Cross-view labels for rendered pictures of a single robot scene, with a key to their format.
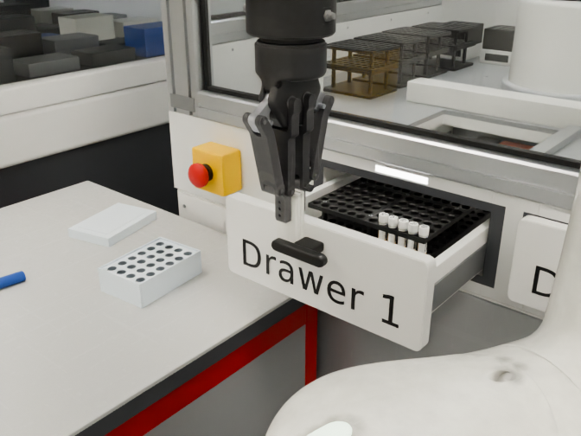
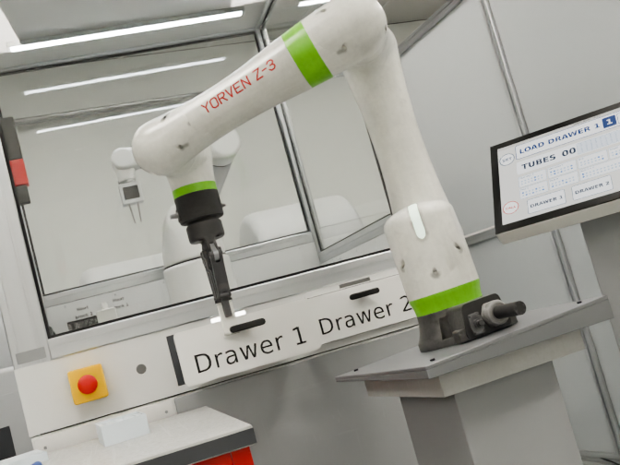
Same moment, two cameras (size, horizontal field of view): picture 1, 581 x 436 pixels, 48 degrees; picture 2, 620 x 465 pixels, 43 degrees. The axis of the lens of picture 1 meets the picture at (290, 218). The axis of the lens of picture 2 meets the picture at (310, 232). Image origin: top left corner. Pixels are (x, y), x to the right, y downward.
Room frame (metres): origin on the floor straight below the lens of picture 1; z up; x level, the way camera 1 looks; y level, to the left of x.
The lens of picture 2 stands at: (-0.38, 1.21, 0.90)
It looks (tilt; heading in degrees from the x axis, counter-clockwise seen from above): 5 degrees up; 304
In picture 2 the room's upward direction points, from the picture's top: 15 degrees counter-clockwise
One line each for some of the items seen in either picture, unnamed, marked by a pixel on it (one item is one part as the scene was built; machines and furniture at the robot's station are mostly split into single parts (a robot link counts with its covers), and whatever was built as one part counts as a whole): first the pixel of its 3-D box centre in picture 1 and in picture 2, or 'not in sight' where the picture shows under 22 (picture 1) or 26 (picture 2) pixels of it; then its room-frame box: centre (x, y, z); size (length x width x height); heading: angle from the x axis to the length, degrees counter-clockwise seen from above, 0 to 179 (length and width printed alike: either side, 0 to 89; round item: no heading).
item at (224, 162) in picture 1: (215, 169); (88, 384); (1.01, 0.12, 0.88); 0.07 x 0.05 x 0.07; 50
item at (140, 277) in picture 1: (151, 270); (122, 428); (0.84, 0.20, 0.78); 0.12 x 0.08 x 0.04; 146
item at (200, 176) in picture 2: not in sight; (185, 162); (0.69, 0.01, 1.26); 0.13 x 0.11 x 0.14; 113
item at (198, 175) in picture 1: (201, 174); (88, 384); (0.98, 0.14, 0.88); 0.04 x 0.03 x 0.04; 50
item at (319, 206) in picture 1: (367, 220); not in sight; (0.76, -0.10, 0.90); 0.18 x 0.02 x 0.01; 50
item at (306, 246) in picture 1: (305, 248); (246, 326); (0.66, -0.02, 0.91); 0.07 x 0.04 x 0.01; 50
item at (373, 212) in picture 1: (405, 215); not in sight; (0.83, -0.16, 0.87); 0.22 x 0.18 x 0.06; 140
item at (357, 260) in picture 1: (319, 265); (248, 341); (0.68, -0.03, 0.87); 0.29 x 0.02 x 0.11; 50
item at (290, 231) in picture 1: (288, 219); (228, 317); (0.68, 0.00, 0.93); 0.03 x 0.01 x 0.07; 50
